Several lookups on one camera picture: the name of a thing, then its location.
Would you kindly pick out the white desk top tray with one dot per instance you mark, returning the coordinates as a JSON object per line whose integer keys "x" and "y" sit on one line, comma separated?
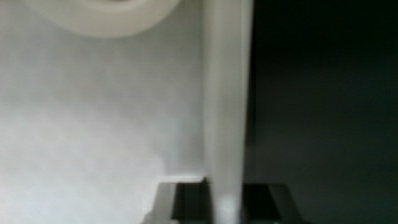
{"x": 123, "y": 106}

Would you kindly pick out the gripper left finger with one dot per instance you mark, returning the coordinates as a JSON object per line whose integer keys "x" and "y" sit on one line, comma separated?
{"x": 182, "y": 204}

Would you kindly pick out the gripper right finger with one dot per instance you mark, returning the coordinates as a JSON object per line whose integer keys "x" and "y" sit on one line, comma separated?
{"x": 269, "y": 205}

